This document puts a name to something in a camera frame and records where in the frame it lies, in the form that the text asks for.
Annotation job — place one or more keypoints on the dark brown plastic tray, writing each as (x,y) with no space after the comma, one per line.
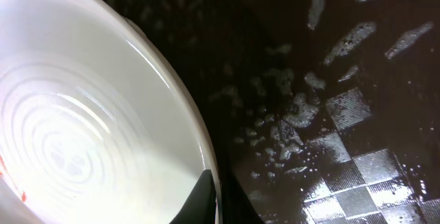
(325,111)

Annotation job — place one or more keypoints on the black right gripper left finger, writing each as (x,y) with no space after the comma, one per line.
(200,206)

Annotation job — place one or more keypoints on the white plate at tray corner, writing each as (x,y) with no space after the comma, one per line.
(96,126)

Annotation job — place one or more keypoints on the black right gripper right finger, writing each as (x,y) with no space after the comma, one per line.
(236,207)

